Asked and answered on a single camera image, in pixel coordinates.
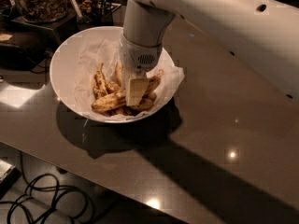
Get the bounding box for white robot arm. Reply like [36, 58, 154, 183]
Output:
[121, 0, 299, 101]

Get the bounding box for white bowl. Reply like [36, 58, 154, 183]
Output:
[49, 25, 176, 124]

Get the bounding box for long spotted banana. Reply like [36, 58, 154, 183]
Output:
[91, 69, 164, 116]

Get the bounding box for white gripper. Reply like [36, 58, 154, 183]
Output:
[120, 32, 163, 106]

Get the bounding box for white paper liner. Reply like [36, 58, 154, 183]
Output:
[71, 36, 184, 123]

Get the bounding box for black stand tray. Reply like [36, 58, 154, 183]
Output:
[9, 7, 113, 47]

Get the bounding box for lower right spotted banana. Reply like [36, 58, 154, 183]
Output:
[131, 92, 157, 112]

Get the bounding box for black cable on floor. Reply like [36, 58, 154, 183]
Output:
[0, 151, 122, 224]

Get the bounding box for black device on left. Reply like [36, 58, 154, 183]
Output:
[0, 43, 47, 71]

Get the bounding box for box on floor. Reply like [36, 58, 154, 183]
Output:
[0, 160, 21, 200]

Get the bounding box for left spotted banana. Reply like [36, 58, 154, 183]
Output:
[92, 63, 107, 99]

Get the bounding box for glass jar of nuts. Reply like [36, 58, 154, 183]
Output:
[19, 0, 67, 23]

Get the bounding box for small bottom banana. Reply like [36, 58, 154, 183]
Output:
[108, 106, 132, 116]

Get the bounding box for upright spotted banana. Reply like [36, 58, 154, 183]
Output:
[114, 63, 122, 86]

